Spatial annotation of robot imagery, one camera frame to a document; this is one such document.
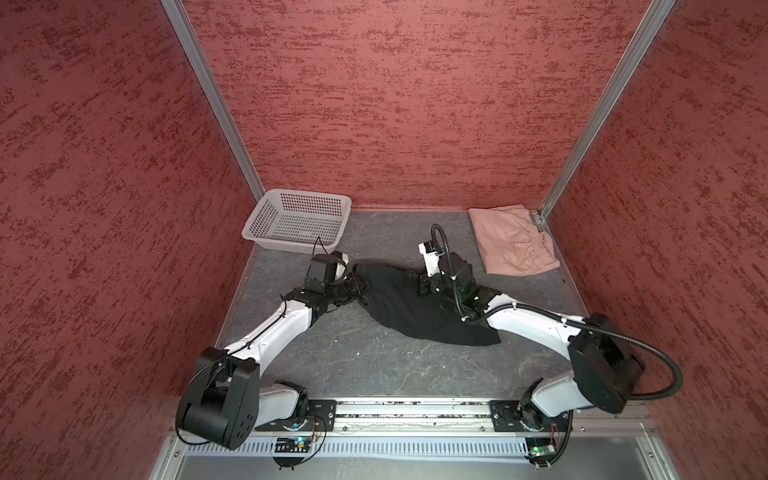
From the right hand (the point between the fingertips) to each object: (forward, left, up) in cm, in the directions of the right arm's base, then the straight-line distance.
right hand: (406, 279), depth 84 cm
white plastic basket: (+38, +41, -13) cm, 57 cm away
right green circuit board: (-40, -31, -16) cm, 53 cm away
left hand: (-1, +10, -3) cm, 11 cm away
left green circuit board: (-37, +31, -17) cm, 51 cm away
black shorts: (-3, +4, -4) cm, 6 cm away
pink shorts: (+23, -41, -14) cm, 49 cm away
